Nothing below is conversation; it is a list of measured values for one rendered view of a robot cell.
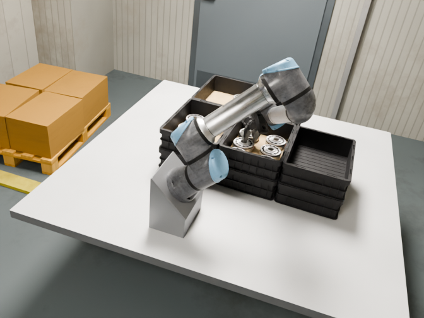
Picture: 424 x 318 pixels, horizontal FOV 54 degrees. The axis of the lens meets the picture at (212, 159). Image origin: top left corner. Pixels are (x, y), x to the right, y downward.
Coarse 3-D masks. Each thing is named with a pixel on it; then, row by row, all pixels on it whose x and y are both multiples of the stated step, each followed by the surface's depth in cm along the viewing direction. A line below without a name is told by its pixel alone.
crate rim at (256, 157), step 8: (232, 128) 203; (224, 136) 195; (288, 144) 195; (232, 152) 187; (240, 152) 186; (248, 152) 186; (256, 160) 185; (264, 160) 184; (272, 160) 182; (280, 160) 183
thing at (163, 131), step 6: (186, 102) 221; (204, 102) 224; (180, 108) 215; (174, 114) 208; (168, 120) 203; (162, 126) 197; (162, 132) 195; (168, 132) 194; (222, 138) 194; (216, 144) 189
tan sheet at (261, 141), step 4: (260, 136) 219; (264, 136) 220; (260, 140) 216; (264, 140) 217; (232, 144) 209; (256, 144) 212; (260, 144) 212; (264, 144) 213; (256, 148) 209; (284, 148) 212; (252, 152) 205; (256, 152) 206
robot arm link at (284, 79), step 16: (288, 64) 142; (272, 80) 143; (288, 80) 142; (304, 80) 144; (240, 96) 149; (256, 96) 147; (272, 96) 145; (288, 96) 144; (224, 112) 150; (240, 112) 149; (192, 128) 153; (208, 128) 152; (224, 128) 152; (176, 144) 156; (192, 144) 153; (208, 144) 155
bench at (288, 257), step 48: (144, 96) 275; (96, 144) 220; (144, 144) 225; (384, 144) 254; (48, 192) 183; (96, 192) 187; (144, 192) 190; (240, 192) 198; (384, 192) 211; (96, 240) 164; (144, 240) 165; (192, 240) 168; (240, 240) 171; (288, 240) 174; (336, 240) 177; (384, 240) 180; (240, 288) 152; (288, 288) 153; (336, 288) 155; (384, 288) 157
